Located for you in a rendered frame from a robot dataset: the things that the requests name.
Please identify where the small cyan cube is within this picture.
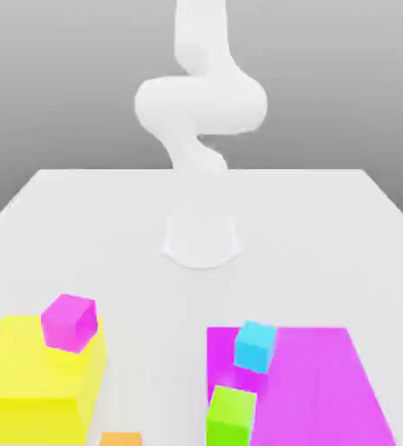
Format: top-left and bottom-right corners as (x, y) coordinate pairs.
(233, 320), (278, 375)

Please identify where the small magenta cube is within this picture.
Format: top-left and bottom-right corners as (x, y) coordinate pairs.
(40, 293), (99, 355)

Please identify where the small green cube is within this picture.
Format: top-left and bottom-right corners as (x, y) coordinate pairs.
(205, 384), (258, 446)

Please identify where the small orange cube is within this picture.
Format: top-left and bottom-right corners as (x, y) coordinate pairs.
(99, 431), (143, 446)

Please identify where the large magenta box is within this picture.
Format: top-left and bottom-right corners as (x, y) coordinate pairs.
(205, 326), (398, 446)

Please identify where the large yellow box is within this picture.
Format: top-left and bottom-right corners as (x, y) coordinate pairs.
(0, 314), (107, 446)

